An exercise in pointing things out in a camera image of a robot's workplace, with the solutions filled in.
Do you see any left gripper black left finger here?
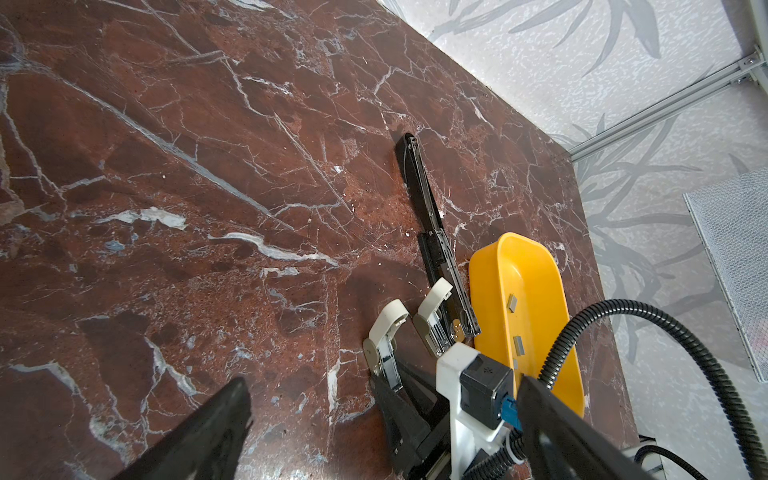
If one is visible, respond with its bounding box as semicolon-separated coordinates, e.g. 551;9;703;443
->
115;377;251;479

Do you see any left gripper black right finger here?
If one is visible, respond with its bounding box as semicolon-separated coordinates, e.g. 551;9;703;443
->
517;376;651;480

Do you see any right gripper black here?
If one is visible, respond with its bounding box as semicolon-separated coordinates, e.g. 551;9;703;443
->
371;343;514;479

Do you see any white mini stapler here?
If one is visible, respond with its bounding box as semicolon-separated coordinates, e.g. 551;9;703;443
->
363;299;409;392
413;278;453;358

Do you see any black stapler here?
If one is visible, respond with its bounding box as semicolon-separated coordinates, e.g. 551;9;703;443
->
395;133;481;344

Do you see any grey staple strip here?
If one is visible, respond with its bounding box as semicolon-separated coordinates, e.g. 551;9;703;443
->
507;294;518;313
513;336;525;356

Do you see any yellow plastic tray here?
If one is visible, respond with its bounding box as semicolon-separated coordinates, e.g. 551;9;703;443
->
469;233;570;387

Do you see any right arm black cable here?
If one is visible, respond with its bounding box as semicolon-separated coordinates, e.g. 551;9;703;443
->
461;298;768;480

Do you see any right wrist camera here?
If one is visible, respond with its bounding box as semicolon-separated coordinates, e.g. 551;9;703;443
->
459;353;514;429

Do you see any white wire mesh basket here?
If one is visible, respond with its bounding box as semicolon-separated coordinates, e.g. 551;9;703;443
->
683;168;767;383

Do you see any aluminium frame crossbar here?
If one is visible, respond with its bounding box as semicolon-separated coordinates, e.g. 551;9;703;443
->
569;49;767;162

